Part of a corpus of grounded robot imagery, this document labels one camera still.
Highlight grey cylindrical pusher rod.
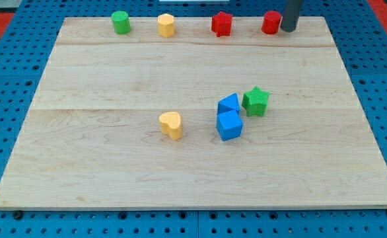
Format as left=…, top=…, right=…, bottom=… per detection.
left=280, top=0, right=304, bottom=32

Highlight green cylinder block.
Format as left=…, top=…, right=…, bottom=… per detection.
left=111, top=11, right=131, bottom=34

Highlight blue cube block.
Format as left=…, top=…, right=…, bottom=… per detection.
left=216, top=110, right=243, bottom=141

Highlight wooden board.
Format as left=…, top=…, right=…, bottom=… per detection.
left=0, top=17, right=387, bottom=211

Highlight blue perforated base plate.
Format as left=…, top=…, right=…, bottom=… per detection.
left=0, top=0, right=387, bottom=237

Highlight blue triangle block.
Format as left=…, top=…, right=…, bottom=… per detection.
left=217, top=93, right=240, bottom=114

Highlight yellow hexagon block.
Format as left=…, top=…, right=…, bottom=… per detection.
left=157, top=13, right=175, bottom=38

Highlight red star block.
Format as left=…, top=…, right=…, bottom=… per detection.
left=211, top=11, right=232, bottom=37

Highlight red cylinder block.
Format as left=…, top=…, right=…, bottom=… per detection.
left=262, top=11, right=282, bottom=34

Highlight green star block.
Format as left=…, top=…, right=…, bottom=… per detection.
left=242, top=86, right=270, bottom=117

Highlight yellow heart block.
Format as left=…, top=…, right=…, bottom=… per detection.
left=158, top=112, right=182, bottom=140

